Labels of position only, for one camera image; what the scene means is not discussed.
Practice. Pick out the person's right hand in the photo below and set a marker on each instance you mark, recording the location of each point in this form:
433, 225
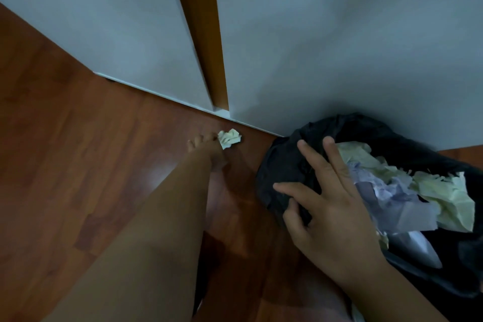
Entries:
339, 227

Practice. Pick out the person's left hand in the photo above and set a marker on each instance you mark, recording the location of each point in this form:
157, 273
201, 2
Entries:
209, 152

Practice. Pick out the person's right middle finger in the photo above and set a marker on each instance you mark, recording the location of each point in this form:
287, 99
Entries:
317, 167

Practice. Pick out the person's left fingers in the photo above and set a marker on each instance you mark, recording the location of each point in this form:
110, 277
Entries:
203, 139

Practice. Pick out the person's right thumb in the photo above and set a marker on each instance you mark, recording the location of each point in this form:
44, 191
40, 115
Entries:
296, 225

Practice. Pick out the black trash bag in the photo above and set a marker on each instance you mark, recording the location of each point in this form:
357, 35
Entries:
294, 159

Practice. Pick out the small yellow paper ball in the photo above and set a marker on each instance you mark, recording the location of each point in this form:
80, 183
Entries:
229, 138

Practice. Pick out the person's right forearm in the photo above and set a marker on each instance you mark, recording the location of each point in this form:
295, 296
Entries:
388, 295

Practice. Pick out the person's left forearm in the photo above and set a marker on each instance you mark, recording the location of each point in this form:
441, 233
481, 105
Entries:
151, 235

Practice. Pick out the crumpled pale purple paper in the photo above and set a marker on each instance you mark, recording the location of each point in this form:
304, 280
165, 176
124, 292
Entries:
396, 208

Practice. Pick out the large crumpled yellow paper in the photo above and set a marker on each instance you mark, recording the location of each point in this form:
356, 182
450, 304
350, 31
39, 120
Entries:
445, 197

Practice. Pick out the white door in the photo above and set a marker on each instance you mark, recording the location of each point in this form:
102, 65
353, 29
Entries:
113, 12

